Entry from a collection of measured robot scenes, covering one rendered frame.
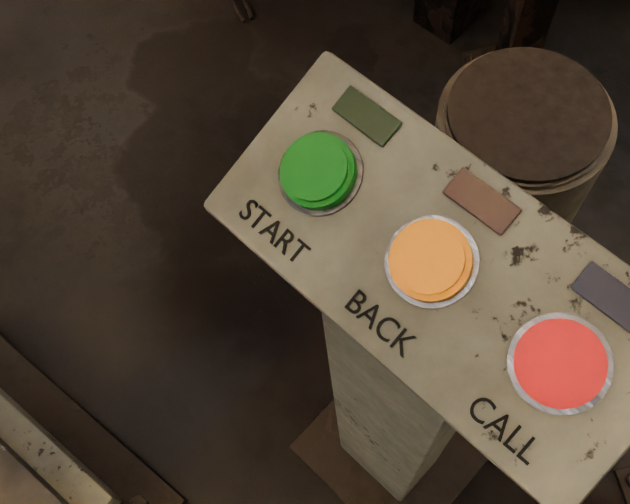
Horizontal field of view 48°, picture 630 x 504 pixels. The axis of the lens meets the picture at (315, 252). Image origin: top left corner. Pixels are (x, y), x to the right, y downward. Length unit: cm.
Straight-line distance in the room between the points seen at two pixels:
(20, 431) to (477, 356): 65
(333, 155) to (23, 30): 105
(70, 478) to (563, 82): 65
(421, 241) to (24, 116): 98
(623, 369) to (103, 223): 87
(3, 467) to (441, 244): 63
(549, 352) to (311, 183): 14
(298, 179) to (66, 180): 82
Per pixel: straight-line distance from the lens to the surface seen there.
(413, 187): 36
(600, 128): 51
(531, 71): 53
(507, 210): 35
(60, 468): 87
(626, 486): 97
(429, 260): 34
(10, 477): 87
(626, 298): 35
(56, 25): 135
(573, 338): 34
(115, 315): 103
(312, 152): 37
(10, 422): 91
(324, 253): 37
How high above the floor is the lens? 92
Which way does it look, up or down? 65 degrees down
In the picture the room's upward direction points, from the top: 8 degrees counter-clockwise
